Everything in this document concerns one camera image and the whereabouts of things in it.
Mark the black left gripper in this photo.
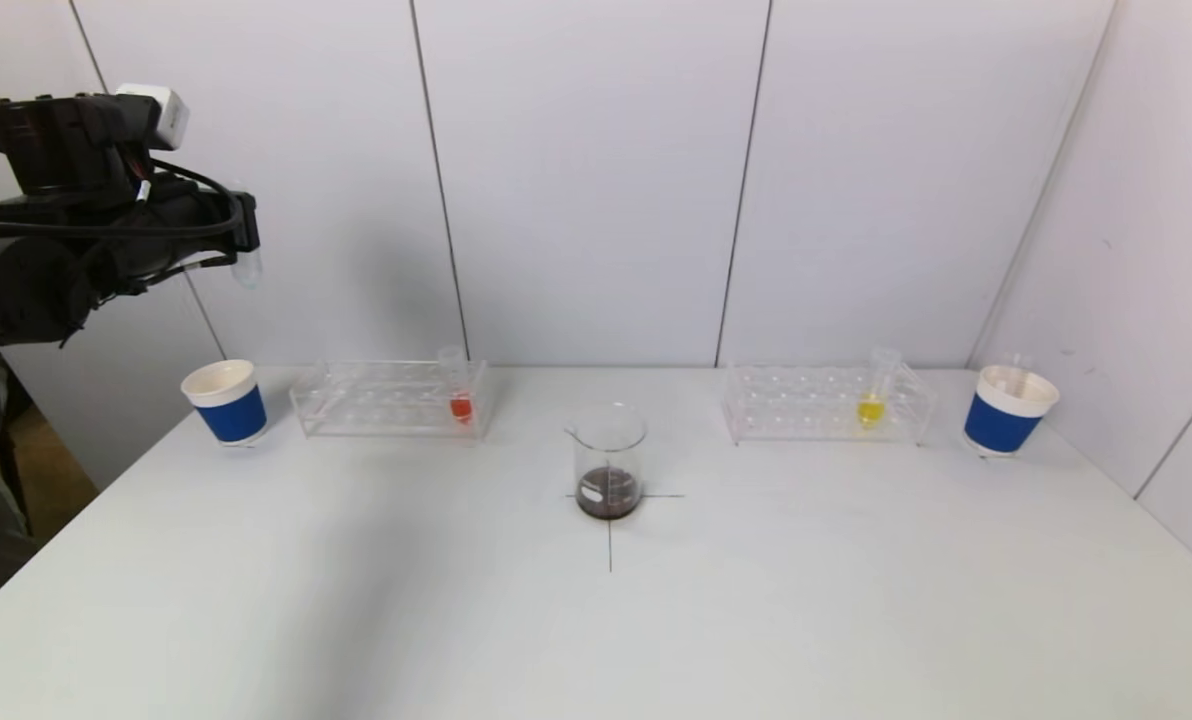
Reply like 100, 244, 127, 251
157, 190, 262, 260

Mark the test tube with blue liquid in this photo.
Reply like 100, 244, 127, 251
226, 180, 263, 291

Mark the clear acrylic test tube rack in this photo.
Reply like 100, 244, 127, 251
721, 362, 935, 447
290, 360, 494, 441

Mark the test tube with orange liquid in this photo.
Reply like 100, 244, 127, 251
440, 346, 478, 426

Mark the clear glass beaker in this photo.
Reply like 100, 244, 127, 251
562, 402, 649, 522

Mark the test tube with yellow liquid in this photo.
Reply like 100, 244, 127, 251
854, 348, 902, 432

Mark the blue white paper cup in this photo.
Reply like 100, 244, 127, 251
961, 365, 1061, 459
181, 359, 270, 448

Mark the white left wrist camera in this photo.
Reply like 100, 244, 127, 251
116, 83, 191, 152

